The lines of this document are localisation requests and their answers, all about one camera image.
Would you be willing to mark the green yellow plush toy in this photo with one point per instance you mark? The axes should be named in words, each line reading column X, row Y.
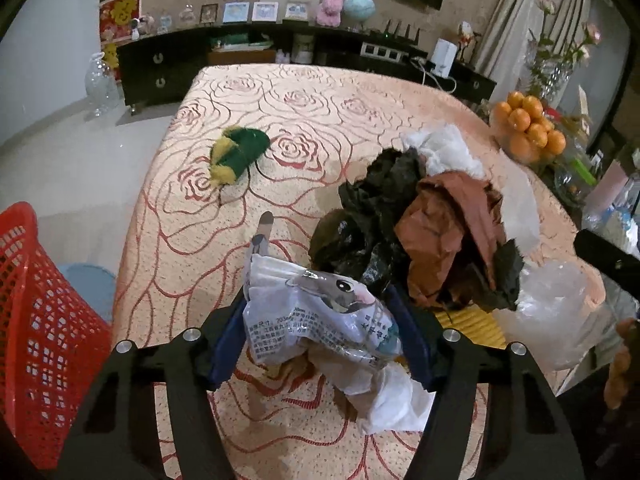
column 232, row 153

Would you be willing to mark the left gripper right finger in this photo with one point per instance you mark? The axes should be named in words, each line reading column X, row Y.
column 497, row 399

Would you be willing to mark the clear plastic bag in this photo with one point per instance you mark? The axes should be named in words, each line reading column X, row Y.
column 560, row 313

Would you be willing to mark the black tv cabinet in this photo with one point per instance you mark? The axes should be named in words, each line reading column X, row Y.
column 160, row 69

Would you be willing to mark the beige curtain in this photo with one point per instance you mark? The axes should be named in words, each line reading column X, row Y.
column 515, row 23

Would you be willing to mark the flower vase with roses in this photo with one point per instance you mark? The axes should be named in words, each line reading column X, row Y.
column 555, row 55

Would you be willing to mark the red plastic mesh basket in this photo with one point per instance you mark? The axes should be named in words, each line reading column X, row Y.
column 52, row 343

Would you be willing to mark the red yellow wall decoration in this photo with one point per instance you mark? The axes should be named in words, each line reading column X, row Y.
column 115, row 18

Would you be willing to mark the bowl of oranges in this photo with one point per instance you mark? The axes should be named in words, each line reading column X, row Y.
column 524, row 130

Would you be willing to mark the framed picture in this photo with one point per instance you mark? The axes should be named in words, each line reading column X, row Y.
column 265, row 12
column 296, row 11
column 236, row 12

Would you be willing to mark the white router box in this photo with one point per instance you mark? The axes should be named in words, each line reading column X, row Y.
column 443, row 57

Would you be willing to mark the blue round stool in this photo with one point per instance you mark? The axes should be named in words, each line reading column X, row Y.
column 94, row 284

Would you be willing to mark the rose pattern tablecloth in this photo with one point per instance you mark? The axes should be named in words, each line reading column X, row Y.
column 189, row 245

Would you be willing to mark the light blue globe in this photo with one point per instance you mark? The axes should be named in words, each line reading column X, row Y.
column 359, row 10

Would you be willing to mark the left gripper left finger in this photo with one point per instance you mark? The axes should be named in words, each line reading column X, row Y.
column 115, row 435

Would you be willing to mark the small dark photo frame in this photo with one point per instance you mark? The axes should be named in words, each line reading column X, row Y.
column 209, row 13

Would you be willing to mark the pink plush pig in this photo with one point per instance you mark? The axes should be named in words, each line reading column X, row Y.
column 329, row 13

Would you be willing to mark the person's hand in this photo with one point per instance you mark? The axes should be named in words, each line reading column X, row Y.
column 619, row 383

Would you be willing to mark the printed white plastic wrapper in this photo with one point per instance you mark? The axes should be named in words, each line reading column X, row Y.
column 288, row 307

